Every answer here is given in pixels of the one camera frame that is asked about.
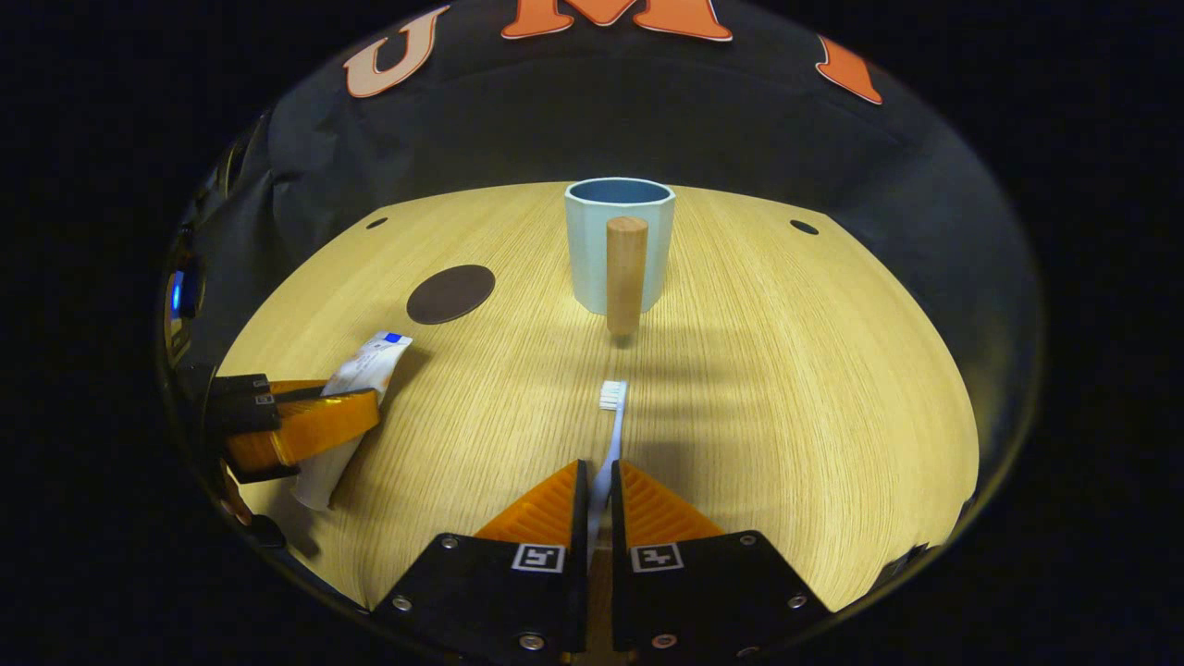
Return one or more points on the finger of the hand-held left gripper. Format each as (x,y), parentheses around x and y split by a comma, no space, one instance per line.
(245,388)
(314,425)

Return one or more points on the white toothpaste tube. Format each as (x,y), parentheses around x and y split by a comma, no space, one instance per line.
(370,365)

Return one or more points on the wooden desktop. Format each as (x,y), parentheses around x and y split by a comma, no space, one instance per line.
(786,388)

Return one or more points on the dark round coaster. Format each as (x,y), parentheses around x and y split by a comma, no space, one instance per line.
(451,294)

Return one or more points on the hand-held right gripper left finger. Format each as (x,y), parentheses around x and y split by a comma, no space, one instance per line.
(518,601)

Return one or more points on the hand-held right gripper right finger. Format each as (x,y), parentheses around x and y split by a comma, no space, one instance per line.
(703,601)

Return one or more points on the light blue cup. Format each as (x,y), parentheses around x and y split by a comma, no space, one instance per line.
(592,250)

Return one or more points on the white toothbrush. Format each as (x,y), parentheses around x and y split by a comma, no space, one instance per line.
(612,435)

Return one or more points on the black backdrop cloth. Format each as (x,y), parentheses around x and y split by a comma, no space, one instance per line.
(647,111)

